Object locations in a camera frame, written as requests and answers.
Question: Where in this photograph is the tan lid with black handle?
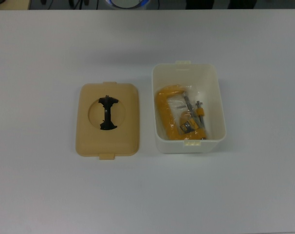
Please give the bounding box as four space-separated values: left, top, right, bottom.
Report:
75 81 141 161

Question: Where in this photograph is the white plastic tool case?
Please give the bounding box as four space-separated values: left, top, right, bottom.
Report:
151 60 226 154

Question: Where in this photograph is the yellow C-clamp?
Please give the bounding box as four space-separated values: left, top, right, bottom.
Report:
154 84 208 141

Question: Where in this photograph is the clear plastic bag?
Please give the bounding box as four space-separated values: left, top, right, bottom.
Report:
154 84 211 141

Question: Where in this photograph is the tan wooden desk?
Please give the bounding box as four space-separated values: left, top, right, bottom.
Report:
0 0 31 10

